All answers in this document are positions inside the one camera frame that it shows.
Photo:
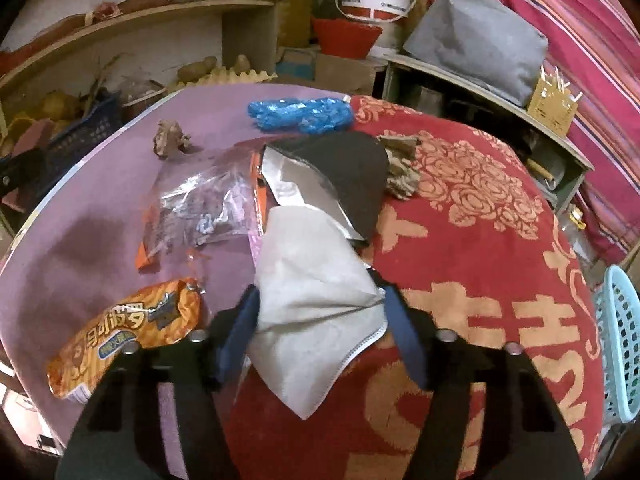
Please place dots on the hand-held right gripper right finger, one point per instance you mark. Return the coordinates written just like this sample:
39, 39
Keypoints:
405, 335

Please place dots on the dark blue plastic crate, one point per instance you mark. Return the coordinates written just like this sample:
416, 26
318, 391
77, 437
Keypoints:
80, 135

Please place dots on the red striped cloth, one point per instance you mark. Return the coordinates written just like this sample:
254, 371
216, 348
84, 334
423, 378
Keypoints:
575, 20

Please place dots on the grey fabric bag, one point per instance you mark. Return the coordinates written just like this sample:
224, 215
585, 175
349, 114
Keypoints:
475, 40

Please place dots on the wooden shelf unit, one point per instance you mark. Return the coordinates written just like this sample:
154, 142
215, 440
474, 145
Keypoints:
150, 17

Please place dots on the white face mask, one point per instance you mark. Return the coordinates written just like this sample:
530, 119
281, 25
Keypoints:
310, 300

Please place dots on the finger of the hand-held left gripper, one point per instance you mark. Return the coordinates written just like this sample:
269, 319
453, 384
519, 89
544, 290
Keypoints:
22, 172

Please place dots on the clear plastic bag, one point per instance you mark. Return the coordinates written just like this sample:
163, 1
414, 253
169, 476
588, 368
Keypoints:
200, 210

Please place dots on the orange snack packet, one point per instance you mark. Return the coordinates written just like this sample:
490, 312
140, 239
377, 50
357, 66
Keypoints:
130, 330

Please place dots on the red plastic basin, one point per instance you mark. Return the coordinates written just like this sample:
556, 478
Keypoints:
345, 37

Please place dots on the potato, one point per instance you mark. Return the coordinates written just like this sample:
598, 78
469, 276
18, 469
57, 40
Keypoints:
197, 69
241, 63

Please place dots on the brown paper ball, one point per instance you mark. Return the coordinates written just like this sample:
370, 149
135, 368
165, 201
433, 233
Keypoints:
170, 137

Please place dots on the light blue plastic basket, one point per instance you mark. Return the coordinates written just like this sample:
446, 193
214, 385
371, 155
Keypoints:
620, 345

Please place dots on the wooden chopstick holder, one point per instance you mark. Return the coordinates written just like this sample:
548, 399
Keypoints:
552, 105

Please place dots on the cardboard box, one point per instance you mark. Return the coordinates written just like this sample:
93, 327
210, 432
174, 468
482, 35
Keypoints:
330, 72

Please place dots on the purple bed sheet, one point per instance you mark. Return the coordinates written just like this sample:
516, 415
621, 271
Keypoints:
75, 235

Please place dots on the grey wooden cabinet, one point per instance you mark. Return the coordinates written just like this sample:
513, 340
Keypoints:
500, 105

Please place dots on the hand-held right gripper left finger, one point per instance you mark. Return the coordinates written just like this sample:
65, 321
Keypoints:
235, 340

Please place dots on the cooking oil bottle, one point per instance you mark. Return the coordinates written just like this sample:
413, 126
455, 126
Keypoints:
577, 230

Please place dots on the silver foil packet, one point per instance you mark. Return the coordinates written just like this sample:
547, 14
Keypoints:
295, 185

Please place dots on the blue plastic glove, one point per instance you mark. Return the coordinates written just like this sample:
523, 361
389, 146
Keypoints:
300, 115

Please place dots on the red patterned blanket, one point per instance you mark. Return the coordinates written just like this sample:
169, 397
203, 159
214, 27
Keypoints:
475, 285

